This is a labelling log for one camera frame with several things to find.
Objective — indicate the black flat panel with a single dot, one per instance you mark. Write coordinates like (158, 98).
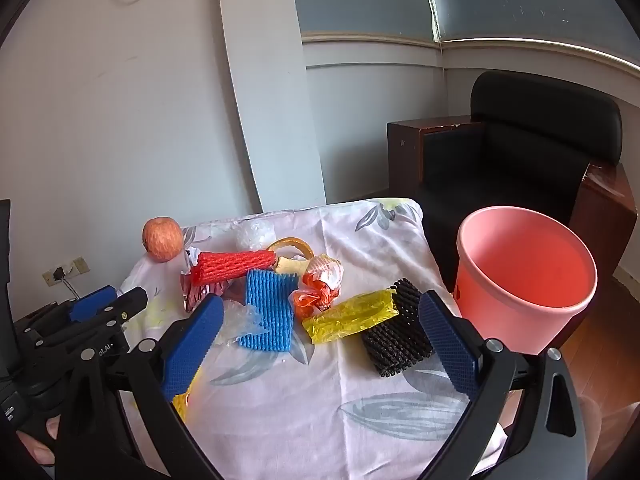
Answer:
(4, 260)

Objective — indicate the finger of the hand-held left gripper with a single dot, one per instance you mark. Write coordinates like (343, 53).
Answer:
(92, 305)
(131, 302)

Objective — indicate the black armchair with wooden sides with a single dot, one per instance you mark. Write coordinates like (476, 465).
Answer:
(525, 160)

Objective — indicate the person's left hand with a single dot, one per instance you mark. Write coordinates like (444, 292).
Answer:
(47, 430)

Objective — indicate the yellow orange snack wrapper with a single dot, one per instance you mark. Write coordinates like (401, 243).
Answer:
(181, 405)

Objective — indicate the pale yellow peel piece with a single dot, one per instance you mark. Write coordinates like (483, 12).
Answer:
(292, 265)

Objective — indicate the curled orange peel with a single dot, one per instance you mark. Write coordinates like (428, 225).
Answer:
(295, 242)

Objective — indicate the dark red wrapper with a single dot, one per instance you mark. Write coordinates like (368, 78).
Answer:
(192, 294)

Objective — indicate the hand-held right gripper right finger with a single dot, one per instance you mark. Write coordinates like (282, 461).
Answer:
(450, 347)

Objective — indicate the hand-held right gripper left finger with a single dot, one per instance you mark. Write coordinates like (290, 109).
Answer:
(195, 350)

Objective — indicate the red apple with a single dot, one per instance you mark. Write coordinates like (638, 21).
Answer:
(162, 240)

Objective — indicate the pink floral tablecloth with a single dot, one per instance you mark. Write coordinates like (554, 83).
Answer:
(300, 410)

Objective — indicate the black foam fruit net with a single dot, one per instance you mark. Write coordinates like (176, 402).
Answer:
(395, 345)

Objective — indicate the pink plastic bucket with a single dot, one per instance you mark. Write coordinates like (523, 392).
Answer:
(505, 320)

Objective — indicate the orange white snack wrapper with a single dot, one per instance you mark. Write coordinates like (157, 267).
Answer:
(325, 275)

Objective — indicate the red foam fruit net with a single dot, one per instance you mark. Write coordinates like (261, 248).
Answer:
(230, 265)

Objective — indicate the yellow plastic wrapper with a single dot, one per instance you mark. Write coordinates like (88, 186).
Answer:
(345, 317)

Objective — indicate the white plastic bag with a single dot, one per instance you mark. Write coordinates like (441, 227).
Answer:
(255, 235)

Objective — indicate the white wall outlet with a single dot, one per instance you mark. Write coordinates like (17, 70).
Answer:
(79, 265)

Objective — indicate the clear plastic bag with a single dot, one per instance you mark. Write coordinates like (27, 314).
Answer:
(240, 320)

